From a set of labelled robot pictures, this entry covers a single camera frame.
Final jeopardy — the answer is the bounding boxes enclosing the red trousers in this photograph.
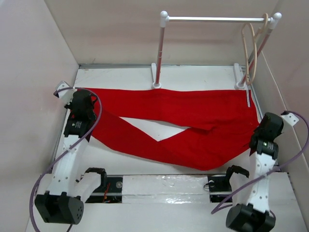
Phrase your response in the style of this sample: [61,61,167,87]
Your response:
[92,88,259,171]

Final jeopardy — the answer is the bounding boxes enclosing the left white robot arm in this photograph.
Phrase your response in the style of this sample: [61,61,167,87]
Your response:
[34,87,108,225]

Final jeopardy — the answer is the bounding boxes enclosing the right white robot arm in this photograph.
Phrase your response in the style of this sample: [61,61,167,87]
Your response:
[223,112,284,232]

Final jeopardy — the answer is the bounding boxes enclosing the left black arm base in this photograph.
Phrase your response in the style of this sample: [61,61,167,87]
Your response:
[86,175,123,203]

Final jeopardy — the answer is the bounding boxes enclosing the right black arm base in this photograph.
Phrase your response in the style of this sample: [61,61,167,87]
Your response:
[203,175,232,203]

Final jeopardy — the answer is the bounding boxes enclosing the wooden clothes hanger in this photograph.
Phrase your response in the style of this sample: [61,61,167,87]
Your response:
[240,13,269,86]

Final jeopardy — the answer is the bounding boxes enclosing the white clothes rack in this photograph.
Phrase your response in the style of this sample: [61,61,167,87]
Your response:
[151,11,282,89]

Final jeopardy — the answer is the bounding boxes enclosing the silver tape strip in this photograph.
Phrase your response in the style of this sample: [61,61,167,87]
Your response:
[122,174,210,204]

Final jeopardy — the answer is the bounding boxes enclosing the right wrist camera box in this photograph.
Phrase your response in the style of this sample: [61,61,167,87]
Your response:
[281,111,299,127]

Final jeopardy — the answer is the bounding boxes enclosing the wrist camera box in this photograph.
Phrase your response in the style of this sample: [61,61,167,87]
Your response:
[54,81,74,104]
[281,111,299,127]

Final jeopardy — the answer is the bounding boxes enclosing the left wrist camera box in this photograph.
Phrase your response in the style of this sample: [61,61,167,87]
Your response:
[54,81,74,104]

